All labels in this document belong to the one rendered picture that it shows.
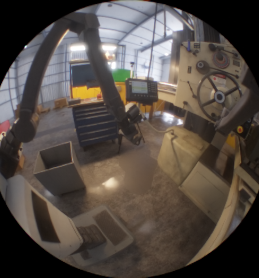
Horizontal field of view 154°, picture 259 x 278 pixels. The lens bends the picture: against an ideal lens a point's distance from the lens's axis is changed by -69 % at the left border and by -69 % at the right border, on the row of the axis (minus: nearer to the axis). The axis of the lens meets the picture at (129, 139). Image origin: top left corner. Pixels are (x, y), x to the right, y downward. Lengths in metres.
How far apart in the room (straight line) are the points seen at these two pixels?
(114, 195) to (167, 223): 0.78
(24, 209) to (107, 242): 0.83
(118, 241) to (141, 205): 0.59
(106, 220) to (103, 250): 0.32
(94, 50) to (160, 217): 1.49
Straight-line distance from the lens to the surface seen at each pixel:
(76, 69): 2.06
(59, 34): 0.37
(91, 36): 0.37
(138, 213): 1.29
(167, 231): 1.35
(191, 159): 1.28
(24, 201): 0.27
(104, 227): 1.00
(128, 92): 0.90
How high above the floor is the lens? 1.25
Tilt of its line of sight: 33 degrees down
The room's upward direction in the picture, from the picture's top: 4 degrees clockwise
